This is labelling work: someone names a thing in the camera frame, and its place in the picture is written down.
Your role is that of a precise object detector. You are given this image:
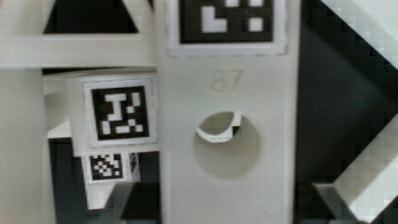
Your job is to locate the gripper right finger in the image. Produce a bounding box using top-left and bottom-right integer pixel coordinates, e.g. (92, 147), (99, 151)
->
(311, 182), (398, 224)

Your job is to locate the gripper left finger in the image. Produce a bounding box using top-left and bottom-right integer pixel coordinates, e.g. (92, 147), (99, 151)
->
(87, 182), (161, 224)

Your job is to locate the white chair leg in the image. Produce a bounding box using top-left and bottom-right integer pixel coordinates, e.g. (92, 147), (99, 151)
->
(81, 153), (140, 210)

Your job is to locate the white chair back frame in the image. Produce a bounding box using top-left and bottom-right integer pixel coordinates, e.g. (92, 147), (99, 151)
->
(0, 0), (300, 224)

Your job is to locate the white chair seat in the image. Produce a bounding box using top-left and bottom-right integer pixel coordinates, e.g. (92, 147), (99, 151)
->
(41, 68), (245, 158)

